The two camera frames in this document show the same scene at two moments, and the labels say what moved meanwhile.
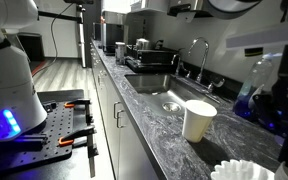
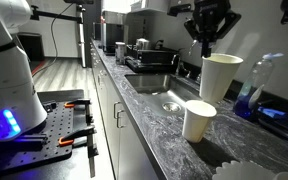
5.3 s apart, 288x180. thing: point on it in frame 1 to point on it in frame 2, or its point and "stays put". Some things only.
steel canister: [120, 55] stays put
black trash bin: [32, 45] stays put
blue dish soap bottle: [262, 75] stays put
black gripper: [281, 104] to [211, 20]
